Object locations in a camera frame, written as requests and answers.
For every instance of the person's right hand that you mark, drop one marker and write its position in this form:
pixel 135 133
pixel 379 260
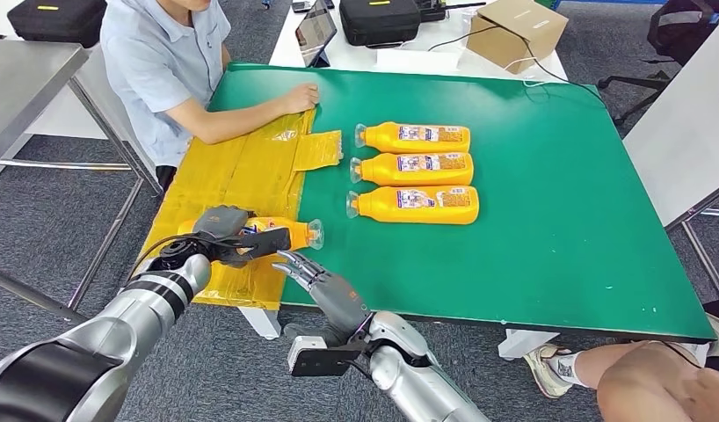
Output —
pixel 301 99

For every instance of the black office chair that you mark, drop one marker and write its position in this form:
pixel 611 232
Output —
pixel 680 29

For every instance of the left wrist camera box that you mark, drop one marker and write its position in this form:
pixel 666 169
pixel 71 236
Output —
pixel 269 242

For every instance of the black radio device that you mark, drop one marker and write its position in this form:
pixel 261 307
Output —
pixel 429 10

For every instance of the brown cardboard box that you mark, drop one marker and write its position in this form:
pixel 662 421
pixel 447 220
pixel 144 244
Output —
pixel 511 35

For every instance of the grey table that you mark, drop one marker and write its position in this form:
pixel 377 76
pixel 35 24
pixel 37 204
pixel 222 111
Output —
pixel 685 128

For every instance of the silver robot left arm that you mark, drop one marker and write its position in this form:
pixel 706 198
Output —
pixel 115 326

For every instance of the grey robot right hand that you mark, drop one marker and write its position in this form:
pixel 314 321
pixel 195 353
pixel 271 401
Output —
pixel 339 300

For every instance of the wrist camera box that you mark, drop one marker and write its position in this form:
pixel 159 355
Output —
pixel 269 242
pixel 321 358

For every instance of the white table leg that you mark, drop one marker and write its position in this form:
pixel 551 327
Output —
pixel 263 323
pixel 525 345

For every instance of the tablet on stand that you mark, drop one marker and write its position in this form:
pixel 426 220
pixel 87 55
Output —
pixel 316 32

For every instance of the orange detergent bottle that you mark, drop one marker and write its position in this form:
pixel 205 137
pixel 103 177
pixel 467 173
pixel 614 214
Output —
pixel 388 138
pixel 301 233
pixel 383 207
pixel 383 170

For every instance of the yellow taped cardboard sheet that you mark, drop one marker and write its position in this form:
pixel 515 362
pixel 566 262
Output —
pixel 237 175

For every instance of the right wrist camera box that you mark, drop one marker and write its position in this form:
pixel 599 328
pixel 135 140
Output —
pixel 321 358

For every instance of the black carrying case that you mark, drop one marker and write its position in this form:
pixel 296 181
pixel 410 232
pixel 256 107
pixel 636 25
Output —
pixel 377 23
pixel 56 23

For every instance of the seated person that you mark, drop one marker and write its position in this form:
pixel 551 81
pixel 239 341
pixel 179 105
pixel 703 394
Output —
pixel 156 64

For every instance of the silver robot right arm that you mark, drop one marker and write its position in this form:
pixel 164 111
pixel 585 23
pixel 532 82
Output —
pixel 412 373

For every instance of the steel table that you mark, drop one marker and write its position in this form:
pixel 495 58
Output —
pixel 22 76

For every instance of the white table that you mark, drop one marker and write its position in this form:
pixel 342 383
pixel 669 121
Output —
pixel 359 58

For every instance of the person's right forearm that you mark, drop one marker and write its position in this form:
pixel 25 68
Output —
pixel 237 122

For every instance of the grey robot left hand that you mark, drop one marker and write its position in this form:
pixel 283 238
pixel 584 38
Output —
pixel 220 220

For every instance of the person with bare legs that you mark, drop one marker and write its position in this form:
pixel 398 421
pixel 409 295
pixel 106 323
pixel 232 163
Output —
pixel 639 384

